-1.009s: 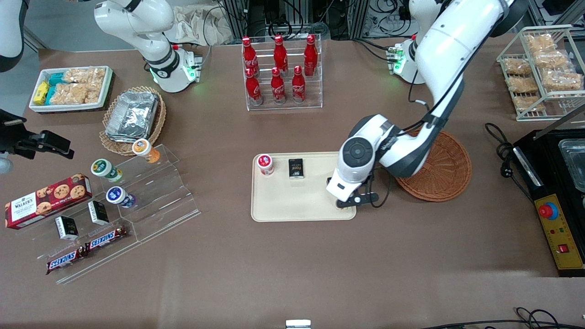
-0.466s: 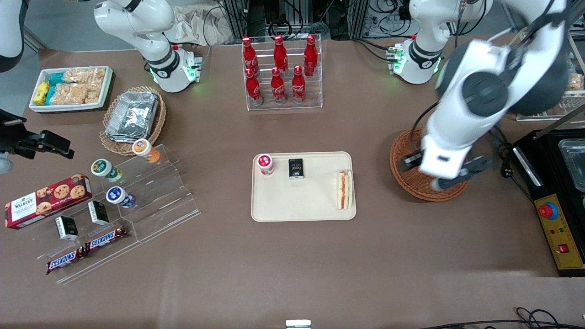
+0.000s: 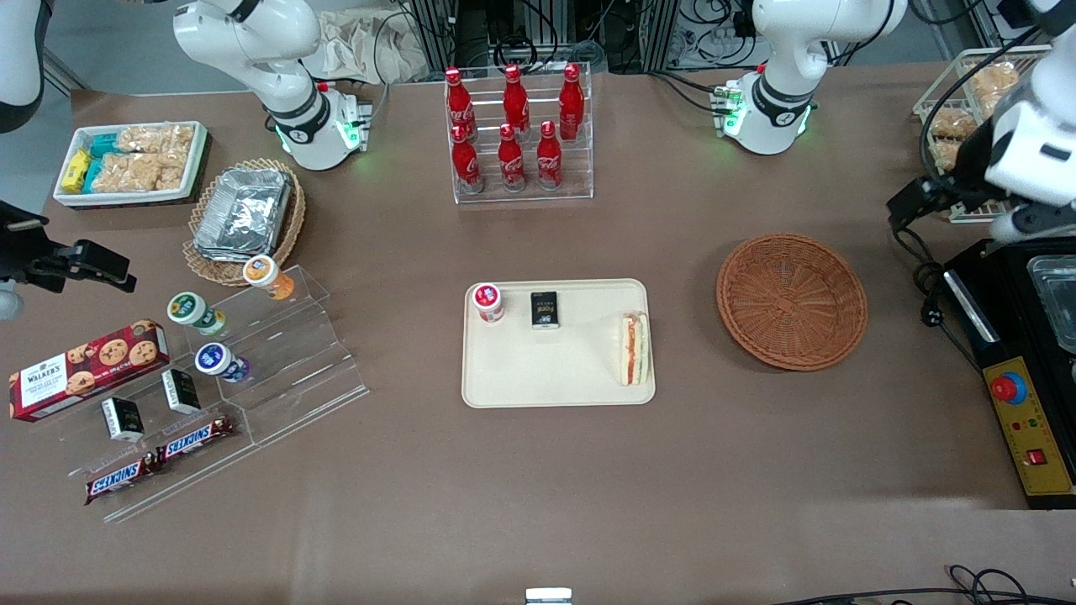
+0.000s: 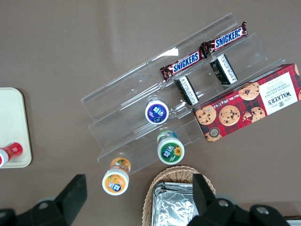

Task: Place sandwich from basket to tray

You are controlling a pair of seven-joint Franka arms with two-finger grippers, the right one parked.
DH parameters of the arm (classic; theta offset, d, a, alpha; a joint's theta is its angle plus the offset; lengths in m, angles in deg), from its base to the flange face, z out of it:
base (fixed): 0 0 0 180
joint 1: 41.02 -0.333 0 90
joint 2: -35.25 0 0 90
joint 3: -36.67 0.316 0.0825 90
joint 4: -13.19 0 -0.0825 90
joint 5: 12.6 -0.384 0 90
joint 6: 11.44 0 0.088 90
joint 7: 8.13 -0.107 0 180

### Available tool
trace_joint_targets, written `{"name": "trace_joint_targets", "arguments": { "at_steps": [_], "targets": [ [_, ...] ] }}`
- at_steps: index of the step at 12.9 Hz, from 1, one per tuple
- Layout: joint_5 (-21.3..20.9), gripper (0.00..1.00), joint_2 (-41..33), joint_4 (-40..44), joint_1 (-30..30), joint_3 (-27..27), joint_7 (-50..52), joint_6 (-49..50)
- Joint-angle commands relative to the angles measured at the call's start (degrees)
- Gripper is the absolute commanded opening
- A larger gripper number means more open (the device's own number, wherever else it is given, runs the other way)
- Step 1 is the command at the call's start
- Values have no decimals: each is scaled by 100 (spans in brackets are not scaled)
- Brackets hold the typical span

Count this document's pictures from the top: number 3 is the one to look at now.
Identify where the clear plastic container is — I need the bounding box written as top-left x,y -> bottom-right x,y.
1026,255 -> 1076,355

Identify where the red cola bottle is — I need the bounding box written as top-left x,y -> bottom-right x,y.
451,124 -> 485,195
497,124 -> 528,193
502,64 -> 531,140
535,120 -> 565,192
444,67 -> 478,140
558,63 -> 586,141

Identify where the white rectangular snack bin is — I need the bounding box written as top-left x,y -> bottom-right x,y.
53,121 -> 210,210

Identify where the white wire shelf rack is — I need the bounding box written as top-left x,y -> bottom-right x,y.
912,45 -> 1053,224

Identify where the yellow snack packet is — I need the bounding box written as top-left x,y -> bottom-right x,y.
61,149 -> 92,193

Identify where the black countertop machine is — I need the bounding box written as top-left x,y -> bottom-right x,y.
941,238 -> 1076,371

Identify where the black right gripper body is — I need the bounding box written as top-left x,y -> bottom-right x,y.
0,200 -> 78,295

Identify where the round brown wicker basket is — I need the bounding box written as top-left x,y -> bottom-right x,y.
716,233 -> 868,372

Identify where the stack of foil containers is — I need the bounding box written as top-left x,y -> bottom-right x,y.
193,167 -> 293,262

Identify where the red emergency stop button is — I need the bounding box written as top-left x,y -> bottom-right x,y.
989,371 -> 1028,407

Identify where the yellow panel control box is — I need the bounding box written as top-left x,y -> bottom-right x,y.
980,356 -> 1076,511

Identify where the black power cable with plug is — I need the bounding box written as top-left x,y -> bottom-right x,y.
891,225 -> 986,372

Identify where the triangle sandwich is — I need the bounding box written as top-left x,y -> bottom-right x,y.
619,311 -> 651,388

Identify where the Snickers chocolate bar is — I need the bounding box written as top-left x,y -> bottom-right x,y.
155,415 -> 237,464
83,456 -> 162,506

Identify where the black cable at table edge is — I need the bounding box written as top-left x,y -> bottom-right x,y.
772,564 -> 1076,605

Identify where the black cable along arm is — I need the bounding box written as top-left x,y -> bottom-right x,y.
920,25 -> 1047,173

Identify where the beige plastic tray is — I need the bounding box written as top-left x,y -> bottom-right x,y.
461,278 -> 657,409

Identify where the red yogurt cup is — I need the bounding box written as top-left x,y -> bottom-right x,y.
472,283 -> 506,324

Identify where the clear rice cracker packet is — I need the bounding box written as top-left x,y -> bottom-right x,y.
96,152 -> 187,193
115,124 -> 197,157

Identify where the orange yogurt cup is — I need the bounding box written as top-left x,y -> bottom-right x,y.
243,255 -> 296,302

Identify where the blue yogurt cup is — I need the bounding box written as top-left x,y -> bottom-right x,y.
194,342 -> 251,384

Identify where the crumpled beige cloth bag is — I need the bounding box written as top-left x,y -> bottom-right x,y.
300,8 -> 431,86

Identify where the red Walkers cookie box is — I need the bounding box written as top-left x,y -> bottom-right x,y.
8,318 -> 171,424

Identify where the clear acrylic bottle rack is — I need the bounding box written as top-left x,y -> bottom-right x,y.
443,61 -> 595,206

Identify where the light woven scalloped basket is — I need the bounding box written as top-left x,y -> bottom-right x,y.
182,157 -> 307,288

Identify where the green yogurt cup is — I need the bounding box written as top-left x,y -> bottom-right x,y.
166,291 -> 227,338

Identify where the clear acrylic stepped stand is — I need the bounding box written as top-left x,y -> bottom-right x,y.
32,264 -> 370,524

